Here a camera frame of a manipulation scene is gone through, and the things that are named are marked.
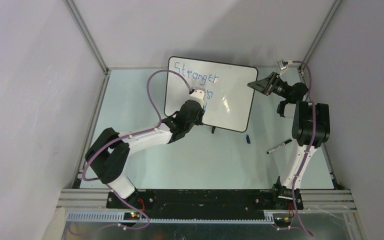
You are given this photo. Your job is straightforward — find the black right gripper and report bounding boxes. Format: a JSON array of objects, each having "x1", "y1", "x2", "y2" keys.
[{"x1": 248, "y1": 71, "x2": 291, "y2": 100}]

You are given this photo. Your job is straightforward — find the white whiteboard black frame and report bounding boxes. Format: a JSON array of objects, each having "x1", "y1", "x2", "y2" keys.
[{"x1": 164, "y1": 56, "x2": 259, "y2": 133}]

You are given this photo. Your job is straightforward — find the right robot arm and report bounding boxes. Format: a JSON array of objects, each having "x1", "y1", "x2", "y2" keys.
[{"x1": 247, "y1": 72, "x2": 330, "y2": 209}]

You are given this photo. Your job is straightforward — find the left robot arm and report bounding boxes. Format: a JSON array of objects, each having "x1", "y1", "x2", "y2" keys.
[{"x1": 84, "y1": 99, "x2": 205, "y2": 208}]

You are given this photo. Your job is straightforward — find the black marker pen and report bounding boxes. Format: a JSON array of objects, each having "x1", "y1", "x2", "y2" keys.
[{"x1": 266, "y1": 139, "x2": 292, "y2": 155}]

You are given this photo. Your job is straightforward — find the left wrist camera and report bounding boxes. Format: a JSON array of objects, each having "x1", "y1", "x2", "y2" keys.
[{"x1": 188, "y1": 87, "x2": 206, "y2": 108}]

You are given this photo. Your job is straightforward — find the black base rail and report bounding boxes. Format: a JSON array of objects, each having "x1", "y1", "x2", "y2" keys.
[{"x1": 107, "y1": 188, "x2": 304, "y2": 221}]

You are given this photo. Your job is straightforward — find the grey cable duct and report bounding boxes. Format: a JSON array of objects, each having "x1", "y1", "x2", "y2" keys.
[{"x1": 66, "y1": 210, "x2": 275, "y2": 225}]

